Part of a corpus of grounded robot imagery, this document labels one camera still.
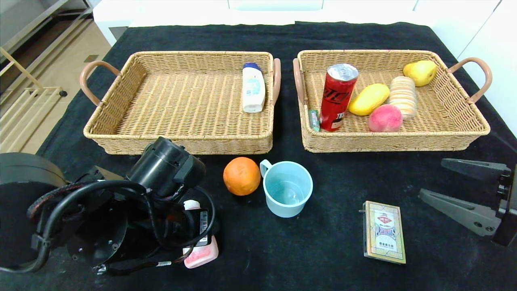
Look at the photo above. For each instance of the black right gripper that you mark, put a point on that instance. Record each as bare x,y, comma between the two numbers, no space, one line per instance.
506,202

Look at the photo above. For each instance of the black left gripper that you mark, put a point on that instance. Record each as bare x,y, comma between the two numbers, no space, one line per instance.
203,228

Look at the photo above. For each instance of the pink plastic bottle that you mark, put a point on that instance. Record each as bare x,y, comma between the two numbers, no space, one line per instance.
202,256

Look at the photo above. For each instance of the light blue plastic mug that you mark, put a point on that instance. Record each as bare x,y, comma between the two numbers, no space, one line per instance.
286,190

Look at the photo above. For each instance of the yellow mango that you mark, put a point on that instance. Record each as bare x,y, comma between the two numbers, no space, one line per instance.
369,99

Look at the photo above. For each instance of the red cola can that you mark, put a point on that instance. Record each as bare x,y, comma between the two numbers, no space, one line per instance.
337,97

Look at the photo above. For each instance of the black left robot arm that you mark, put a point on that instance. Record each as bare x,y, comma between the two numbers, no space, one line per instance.
24,202

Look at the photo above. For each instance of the wicker basket holding food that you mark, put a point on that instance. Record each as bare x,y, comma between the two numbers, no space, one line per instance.
444,121

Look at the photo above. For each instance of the wicker basket holding lotion bottle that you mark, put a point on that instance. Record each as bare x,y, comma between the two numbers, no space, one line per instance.
181,101

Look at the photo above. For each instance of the orange fruit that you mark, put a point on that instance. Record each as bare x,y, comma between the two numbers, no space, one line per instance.
241,176

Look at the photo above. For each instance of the playing card box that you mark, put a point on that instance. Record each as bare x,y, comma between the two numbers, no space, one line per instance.
383,232

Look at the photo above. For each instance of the pink peach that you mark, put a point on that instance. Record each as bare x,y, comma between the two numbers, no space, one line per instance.
383,119

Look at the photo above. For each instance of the yellow pear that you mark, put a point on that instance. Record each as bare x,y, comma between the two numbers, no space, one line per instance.
422,72

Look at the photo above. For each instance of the white lotion bottle blue cap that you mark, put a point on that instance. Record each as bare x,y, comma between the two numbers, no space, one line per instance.
253,91

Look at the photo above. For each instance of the white cabinet doors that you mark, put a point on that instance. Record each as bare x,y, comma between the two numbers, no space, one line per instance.
484,40

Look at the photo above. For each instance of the small green tube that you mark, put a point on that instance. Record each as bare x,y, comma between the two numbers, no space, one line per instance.
314,120

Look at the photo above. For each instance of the white low cabinet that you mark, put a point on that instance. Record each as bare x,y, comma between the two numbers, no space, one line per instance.
121,16

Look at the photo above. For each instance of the grey metal shelf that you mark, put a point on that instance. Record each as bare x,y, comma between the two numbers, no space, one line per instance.
24,12

